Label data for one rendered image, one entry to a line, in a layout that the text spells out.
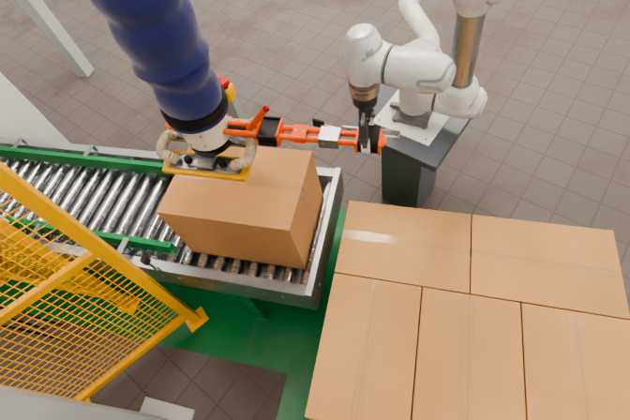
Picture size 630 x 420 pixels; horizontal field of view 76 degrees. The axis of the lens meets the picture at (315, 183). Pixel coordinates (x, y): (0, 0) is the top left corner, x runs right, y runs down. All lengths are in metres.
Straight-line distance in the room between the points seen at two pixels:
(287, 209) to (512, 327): 1.03
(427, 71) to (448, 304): 1.12
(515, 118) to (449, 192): 0.82
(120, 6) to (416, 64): 0.72
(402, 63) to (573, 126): 2.39
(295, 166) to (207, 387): 1.36
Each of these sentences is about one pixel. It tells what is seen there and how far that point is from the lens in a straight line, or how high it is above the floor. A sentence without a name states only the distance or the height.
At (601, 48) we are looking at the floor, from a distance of 4.03.
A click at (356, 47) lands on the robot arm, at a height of 1.67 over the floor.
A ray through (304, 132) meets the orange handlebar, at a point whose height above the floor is 1.29.
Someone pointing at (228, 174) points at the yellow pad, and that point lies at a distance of 1.51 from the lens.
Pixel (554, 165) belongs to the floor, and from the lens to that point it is 3.07.
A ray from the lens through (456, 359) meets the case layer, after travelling 1.82.
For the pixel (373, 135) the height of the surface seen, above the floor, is 1.29.
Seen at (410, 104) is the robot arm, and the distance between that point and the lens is 2.00.
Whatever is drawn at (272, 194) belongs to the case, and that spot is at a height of 0.95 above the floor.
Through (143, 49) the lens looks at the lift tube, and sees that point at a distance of 1.20.
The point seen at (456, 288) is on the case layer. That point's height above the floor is 0.54.
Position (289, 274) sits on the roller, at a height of 0.55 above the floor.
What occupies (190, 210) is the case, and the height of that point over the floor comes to 0.95.
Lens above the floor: 2.31
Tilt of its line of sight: 55 degrees down
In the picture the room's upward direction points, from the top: 15 degrees counter-clockwise
